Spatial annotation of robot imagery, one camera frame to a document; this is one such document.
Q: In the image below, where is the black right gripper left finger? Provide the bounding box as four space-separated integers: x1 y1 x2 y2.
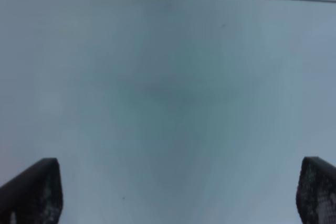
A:
1 158 64 224

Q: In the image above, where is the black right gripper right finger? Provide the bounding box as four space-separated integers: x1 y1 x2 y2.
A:
296 157 335 224

